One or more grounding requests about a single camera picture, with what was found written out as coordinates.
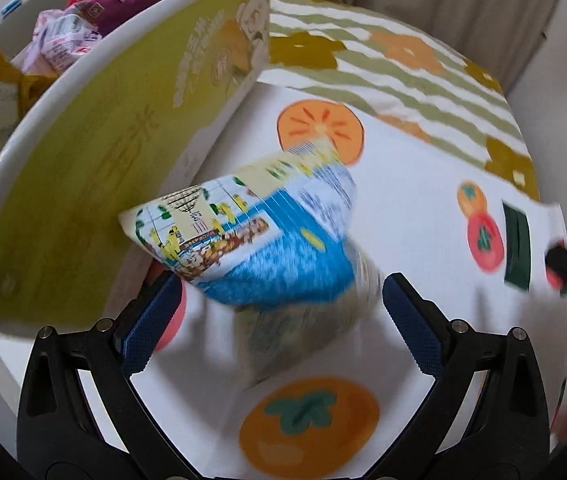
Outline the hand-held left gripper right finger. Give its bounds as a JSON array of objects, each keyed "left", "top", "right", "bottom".
[{"left": 363, "top": 272, "right": 551, "bottom": 480}]

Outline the blue cream snack packet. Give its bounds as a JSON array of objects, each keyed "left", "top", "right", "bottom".
[{"left": 118, "top": 137, "right": 384, "bottom": 391}]

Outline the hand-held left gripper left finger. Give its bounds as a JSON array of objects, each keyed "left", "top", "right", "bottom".
[{"left": 16, "top": 270, "right": 204, "bottom": 480}]

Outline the green bear-print box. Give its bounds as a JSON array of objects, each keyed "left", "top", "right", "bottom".
[{"left": 0, "top": 0, "right": 271, "bottom": 341}]

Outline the persimmon print tablecloth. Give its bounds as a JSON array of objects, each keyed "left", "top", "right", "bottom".
[{"left": 0, "top": 0, "right": 567, "bottom": 480}]

